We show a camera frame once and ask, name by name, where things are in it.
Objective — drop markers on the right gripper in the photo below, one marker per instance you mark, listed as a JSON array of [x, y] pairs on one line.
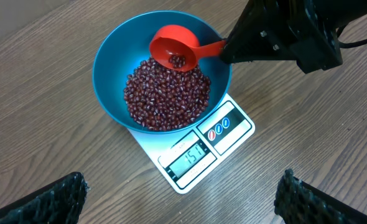
[[307, 30]]

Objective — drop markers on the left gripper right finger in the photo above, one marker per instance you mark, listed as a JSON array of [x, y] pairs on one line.
[[298, 202]]

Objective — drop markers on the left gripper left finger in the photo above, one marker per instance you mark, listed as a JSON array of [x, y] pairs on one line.
[[59, 202]]

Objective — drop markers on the orange measuring scoop blue handle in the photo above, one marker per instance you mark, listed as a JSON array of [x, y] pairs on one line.
[[178, 40]]

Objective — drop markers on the white digital kitchen scale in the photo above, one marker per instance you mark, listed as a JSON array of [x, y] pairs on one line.
[[186, 157]]

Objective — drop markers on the red beans in bowl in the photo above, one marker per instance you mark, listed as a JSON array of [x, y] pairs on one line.
[[162, 99]]

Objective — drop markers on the blue metal bowl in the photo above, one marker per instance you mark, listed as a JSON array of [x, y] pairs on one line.
[[128, 45]]

